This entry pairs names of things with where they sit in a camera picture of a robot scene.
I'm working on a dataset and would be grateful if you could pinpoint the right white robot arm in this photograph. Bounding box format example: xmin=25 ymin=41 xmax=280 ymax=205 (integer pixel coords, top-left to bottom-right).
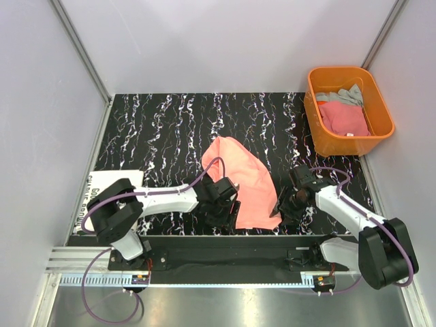
xmin=271 ymin=165 xmax=419 ymax=290

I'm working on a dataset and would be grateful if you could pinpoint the dark pink t-shirt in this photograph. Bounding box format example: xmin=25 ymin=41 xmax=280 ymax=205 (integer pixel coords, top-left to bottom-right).
xmin=317 ymin=102 xmax=371 ymax=136

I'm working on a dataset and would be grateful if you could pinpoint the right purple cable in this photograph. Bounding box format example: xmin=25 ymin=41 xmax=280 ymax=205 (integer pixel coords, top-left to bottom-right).
xmin=282 ymin=166 xmax=420 ymax=296

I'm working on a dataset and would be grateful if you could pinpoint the grey t-shirt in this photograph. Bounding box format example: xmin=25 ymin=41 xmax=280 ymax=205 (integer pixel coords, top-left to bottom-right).
xmin=315 ymin=84 xmax=364 ymax=107

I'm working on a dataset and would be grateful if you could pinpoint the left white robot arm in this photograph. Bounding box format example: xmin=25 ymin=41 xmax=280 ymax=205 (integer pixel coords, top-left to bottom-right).
xmin=84 ymin=176 xmax=240 ymax=270

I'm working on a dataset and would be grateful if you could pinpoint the salmon pink t-shirt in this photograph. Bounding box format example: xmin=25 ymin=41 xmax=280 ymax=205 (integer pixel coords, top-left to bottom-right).
xmin=202 ymin=136 xmax=282 ymax=230

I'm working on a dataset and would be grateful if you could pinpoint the orange plastic bin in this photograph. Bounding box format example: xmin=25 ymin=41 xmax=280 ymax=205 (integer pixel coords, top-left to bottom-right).
xmin=304 ymin=66 xmax=395 ymax=157

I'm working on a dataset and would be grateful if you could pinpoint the folded white printed t-shirt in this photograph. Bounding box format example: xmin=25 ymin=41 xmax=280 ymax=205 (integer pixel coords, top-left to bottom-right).
xmin=72 ymin=170 xmax=144 ymax=235

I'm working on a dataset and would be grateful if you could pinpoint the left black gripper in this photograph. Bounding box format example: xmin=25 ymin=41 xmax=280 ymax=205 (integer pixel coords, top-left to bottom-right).
xmin=206 ymin=199 xmax=240 ymax=234

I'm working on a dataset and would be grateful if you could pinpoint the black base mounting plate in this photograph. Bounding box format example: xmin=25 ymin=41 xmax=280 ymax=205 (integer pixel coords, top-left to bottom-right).
xmin=66 ymin=234 xmax=362 ymax=285

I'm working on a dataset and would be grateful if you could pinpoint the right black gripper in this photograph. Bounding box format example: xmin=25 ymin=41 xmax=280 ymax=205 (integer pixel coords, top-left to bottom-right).
xmin=269 ymin=185 xmax=310 ymax=226

